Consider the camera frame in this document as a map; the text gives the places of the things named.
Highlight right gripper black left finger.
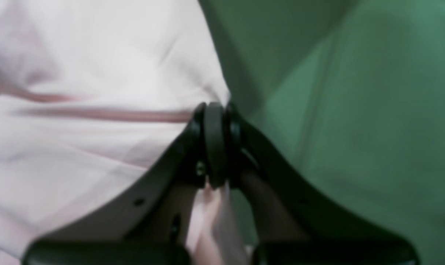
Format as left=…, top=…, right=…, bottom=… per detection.
left=22, top=102, right=224, bottom=265

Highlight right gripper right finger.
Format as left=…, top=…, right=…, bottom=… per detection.
left=225, top=104, right=420, bottom=265

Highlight pink t-shirt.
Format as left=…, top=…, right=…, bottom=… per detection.
left=0, top=0, right=230, bottom=265

